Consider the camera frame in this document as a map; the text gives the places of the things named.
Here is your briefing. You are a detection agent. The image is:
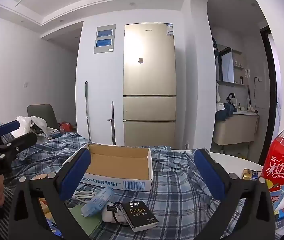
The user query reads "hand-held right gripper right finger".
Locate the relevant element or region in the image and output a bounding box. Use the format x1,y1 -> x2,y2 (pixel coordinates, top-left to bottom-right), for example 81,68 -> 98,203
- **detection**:
193,148 -> 277,240

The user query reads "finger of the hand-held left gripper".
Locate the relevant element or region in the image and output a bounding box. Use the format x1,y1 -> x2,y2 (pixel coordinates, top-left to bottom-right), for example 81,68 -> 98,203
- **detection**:
0,120 -> 21,144
0,132 -> 38,160

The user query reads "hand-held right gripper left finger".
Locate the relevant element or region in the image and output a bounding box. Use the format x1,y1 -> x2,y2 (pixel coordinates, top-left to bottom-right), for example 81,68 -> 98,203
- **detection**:
8,147 -> 92,240

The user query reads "light blue wipes pack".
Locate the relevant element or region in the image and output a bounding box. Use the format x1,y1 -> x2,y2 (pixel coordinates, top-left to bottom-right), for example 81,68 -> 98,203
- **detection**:
81,187 -> 115,218

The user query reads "orange box with blue label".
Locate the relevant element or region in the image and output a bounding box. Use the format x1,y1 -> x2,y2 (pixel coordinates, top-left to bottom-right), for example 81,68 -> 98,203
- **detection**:
241,169 -> 262,182

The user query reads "green card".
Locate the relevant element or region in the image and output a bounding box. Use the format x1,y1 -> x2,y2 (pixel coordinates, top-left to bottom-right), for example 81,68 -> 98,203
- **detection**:
68,205 -> 102,237

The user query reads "white cardboard box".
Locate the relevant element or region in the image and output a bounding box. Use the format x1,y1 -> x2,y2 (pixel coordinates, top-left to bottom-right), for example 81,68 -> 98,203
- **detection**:
62,142 -> 154,191

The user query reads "white barcode label box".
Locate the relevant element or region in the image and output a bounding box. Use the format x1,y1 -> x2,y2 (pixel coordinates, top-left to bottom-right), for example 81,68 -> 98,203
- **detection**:
120,200 -> 159,232

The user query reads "white plastic bag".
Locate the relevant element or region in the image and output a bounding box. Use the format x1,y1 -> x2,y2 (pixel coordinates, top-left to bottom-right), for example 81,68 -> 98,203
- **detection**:
15,116 -> 48,138

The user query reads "grey chair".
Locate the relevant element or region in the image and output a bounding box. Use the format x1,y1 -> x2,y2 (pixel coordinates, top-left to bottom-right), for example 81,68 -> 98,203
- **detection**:
27,104 -> 58,130

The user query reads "blue plaid blanket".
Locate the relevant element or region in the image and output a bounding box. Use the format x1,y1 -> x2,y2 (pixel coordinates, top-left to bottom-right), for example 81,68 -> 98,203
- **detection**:
0,131 -> 259,240

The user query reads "red object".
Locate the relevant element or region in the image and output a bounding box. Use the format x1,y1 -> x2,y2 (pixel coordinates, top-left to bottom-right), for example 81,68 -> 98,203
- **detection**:
59,122 -> 76,133

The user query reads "beige bathroom vanity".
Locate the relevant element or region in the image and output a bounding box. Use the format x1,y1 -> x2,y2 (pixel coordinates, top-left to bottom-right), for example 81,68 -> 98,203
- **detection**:
212,112 -> 260,147

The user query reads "white plush with black loop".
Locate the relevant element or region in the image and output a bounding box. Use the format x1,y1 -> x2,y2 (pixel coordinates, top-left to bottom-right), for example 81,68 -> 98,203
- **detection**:
101,201 -> 130,224

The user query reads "grey pole with hook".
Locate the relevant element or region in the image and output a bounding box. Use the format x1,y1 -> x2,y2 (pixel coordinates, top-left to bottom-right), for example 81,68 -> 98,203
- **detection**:
107,101 -> 116,145

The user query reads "dark blue cloth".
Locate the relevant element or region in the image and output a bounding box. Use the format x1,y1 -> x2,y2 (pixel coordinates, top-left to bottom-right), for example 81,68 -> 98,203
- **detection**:
216,102 -> 237,122

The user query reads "silver mop pole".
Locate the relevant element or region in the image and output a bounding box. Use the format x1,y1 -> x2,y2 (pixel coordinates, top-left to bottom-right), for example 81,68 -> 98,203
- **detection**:
85,81 -> 92,142

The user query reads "light blue snack packet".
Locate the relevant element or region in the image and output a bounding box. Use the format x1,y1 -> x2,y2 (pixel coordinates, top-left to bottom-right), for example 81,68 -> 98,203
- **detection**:
269,184 -> 284,205

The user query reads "red iced tea bottle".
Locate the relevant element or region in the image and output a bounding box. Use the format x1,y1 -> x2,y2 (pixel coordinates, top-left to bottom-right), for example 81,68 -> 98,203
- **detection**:
261,112 -> 284,193

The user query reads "bathroom mirror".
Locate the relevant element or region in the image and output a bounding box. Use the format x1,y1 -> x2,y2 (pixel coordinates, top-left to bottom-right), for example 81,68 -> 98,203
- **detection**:
218,47 -> 235,83

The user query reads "gold refrigerator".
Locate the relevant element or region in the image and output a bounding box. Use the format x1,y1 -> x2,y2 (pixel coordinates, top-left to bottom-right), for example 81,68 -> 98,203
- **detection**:
123,23 -> 177,147

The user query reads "white coiled cable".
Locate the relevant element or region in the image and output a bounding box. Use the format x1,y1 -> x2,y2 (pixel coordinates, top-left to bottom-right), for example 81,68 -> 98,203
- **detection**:
73,190 -> 98,203

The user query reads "black door frame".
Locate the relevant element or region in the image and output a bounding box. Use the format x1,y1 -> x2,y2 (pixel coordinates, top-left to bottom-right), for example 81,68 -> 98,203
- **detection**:
259,26 -> 282,165

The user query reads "bathroom wall shelf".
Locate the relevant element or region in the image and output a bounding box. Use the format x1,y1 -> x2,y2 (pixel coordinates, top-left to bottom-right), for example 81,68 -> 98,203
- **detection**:
232,50 -> 248,85

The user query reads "grey wall panel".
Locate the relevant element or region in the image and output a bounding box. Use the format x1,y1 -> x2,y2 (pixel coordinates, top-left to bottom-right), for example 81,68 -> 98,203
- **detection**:
93,24 -> 116,54

